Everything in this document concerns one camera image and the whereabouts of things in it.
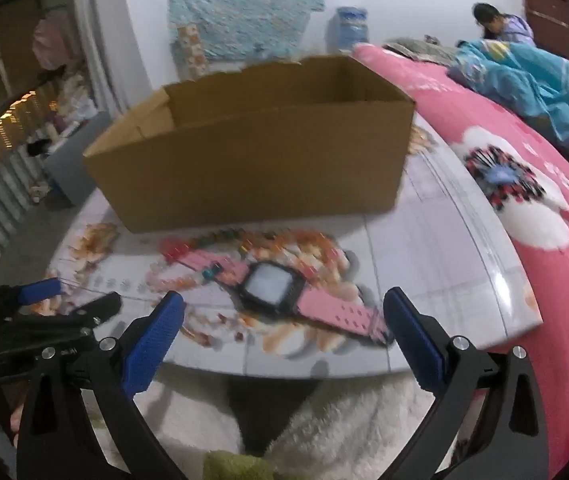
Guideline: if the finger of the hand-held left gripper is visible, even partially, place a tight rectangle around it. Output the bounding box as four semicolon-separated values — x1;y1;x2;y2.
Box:
14;291;122;333
0;278;62;313

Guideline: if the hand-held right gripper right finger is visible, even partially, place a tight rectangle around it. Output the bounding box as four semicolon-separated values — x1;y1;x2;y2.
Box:
381;287;550;480

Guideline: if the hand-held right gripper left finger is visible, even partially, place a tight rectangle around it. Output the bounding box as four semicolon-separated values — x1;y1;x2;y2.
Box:
17;290;188;480

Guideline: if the pink strap wristwatch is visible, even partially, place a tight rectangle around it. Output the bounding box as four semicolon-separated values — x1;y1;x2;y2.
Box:
172;252;395;346

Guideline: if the brown cardboard box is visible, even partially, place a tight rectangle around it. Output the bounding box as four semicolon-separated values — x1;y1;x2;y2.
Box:
83;55;416;234

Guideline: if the grey cabinet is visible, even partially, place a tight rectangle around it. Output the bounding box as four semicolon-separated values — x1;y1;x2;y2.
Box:
44;110;111;207

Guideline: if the green fluffy cloth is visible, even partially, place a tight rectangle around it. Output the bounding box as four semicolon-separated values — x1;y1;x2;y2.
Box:
203;450;285;480

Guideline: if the pink floral blanket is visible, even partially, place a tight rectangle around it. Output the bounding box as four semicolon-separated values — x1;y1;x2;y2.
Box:
351;42;569;480

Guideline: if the cluttered shelf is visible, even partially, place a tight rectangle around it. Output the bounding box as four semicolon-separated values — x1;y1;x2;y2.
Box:
0;10;96;186

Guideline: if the blue blanket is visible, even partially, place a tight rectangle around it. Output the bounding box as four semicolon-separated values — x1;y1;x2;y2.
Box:
449;40;569;153

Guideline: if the grey patterned cloth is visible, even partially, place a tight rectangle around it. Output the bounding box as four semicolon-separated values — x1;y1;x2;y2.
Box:
383;36;459;64

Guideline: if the blue water jug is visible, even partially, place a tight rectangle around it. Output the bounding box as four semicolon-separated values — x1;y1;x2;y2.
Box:
327;6;369;53

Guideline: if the blue patterned hanging cloth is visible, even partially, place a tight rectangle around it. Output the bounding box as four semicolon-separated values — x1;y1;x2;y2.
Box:
167;0;325;81

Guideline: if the brown door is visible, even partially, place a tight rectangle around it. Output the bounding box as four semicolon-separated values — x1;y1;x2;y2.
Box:
520;0;569;63

